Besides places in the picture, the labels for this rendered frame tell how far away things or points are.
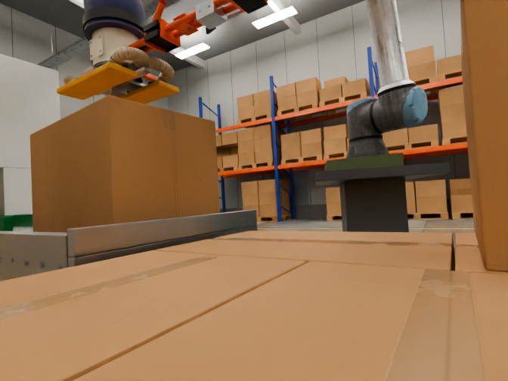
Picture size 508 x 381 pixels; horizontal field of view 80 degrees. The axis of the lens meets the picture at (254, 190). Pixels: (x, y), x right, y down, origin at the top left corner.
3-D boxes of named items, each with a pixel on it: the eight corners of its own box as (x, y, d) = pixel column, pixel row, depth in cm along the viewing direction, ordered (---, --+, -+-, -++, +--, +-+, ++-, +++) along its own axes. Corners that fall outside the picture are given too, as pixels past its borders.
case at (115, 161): (32, 239, 115) (29, 134, 116) (131, 227, 146) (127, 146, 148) (114, 246, 78) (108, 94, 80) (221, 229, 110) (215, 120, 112)
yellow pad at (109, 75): (56, 94, 112) (55, 80, 112) (83, 100, 120) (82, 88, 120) (109, 66, 93) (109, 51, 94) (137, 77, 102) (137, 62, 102)
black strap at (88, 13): (70, 32, 112) (69, 22, 112) (126, 56, 132) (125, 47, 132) (105, 8, 100) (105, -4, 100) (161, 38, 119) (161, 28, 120)
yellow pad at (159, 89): (105, 106, 128) (104, 94, 128) (126, 110, 136) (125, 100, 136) (159, 85, 109) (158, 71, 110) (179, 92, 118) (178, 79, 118)
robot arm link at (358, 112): (360, 142, 154) (357, 108, 155) (392, 134, 141) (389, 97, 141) (342, 140, 145) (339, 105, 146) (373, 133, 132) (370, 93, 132)
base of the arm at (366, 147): (347, 163, 155) (345, 144, 156) (386, 159, 149) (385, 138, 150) (345, 159, 137) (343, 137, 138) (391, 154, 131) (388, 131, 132)
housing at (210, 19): (195, 20, 89) (194, 5, 89) (210, 30, 95) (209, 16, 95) (213, 10, 85) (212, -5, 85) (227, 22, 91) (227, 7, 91)
